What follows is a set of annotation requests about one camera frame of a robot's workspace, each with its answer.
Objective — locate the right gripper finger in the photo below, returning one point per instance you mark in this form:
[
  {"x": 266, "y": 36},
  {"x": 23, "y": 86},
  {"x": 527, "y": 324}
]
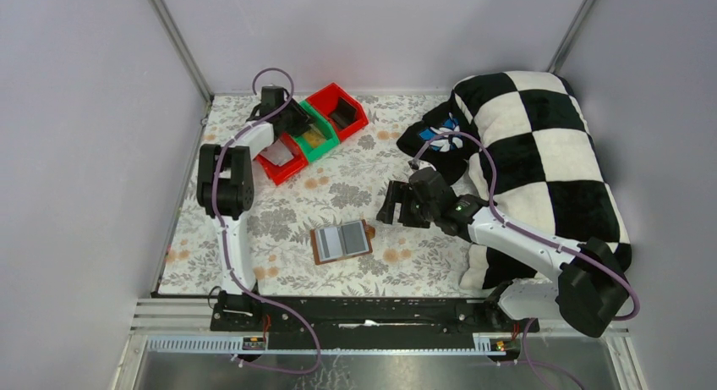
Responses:
[
  {"x": 397, "y": 192},
  {"x": 411, "y": 215}
]

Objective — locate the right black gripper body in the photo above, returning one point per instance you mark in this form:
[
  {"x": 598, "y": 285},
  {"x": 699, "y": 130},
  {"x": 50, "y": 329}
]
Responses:
[{"x": 407, "y": 203}]

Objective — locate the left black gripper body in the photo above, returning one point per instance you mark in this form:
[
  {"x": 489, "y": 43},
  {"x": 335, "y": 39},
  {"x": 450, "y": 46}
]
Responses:
[{"x": 299, "y": 117}]

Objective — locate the gold VIP card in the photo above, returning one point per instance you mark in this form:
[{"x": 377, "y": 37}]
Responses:
[{"x": 313, "y": 137}]

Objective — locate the silver card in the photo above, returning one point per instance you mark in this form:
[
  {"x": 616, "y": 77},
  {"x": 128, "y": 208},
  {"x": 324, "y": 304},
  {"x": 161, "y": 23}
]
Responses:
[{"x": 278, "y": 154}]

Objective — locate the brown leather card holder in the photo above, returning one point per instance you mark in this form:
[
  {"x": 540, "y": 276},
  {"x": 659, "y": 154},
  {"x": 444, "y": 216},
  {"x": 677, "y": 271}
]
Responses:
[{"x": 356, "y": 240}]

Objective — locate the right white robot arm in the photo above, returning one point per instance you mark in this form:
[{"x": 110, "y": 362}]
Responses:
[{"x": 583, "y": 284}]

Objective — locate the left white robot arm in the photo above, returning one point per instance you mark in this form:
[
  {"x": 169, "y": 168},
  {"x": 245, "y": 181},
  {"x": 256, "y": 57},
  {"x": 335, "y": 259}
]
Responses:
[{"x": 225, "y": 186}]

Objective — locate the red bin far right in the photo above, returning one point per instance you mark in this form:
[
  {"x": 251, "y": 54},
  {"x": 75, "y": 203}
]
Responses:
[{"x": 325, "y": 100}]

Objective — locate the red bin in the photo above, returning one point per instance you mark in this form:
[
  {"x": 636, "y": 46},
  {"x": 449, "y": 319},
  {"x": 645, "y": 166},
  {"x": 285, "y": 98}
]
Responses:
[
  {"x": 280, "y": 175},
  {"x": 325, "y": 100}
]

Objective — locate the green bin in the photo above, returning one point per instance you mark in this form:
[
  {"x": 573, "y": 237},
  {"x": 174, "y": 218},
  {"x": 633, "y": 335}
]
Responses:
[{"x": 326, "y": 128}]

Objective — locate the black cap with blue logo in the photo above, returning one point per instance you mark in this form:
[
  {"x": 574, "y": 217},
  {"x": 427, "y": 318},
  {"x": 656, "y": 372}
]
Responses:
[{"x": 449, "y": 155}]

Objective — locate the black item in red bin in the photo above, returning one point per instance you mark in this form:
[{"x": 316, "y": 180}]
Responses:
[{"x": 344, "y": 114}]

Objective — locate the floral table cloth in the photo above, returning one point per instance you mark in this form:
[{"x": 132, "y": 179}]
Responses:
[{"x": 348, "y": 183}]

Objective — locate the red bin near left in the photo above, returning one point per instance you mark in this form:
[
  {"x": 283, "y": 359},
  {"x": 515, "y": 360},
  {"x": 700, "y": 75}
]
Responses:
[{"x": 280, "y": 175}]

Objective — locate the checkered black white pillow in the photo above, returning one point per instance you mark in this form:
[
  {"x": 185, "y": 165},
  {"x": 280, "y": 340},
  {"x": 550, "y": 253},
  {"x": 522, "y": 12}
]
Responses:
[{"x": 536, "y": 157}]

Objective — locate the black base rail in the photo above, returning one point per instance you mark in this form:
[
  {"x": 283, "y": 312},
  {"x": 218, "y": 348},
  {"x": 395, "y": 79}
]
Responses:
[{"x": 287, "y": 322}]

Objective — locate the aluminium frame rails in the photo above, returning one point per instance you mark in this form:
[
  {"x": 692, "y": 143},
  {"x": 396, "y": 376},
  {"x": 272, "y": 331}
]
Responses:
[{"x": 184, "y": 325}]

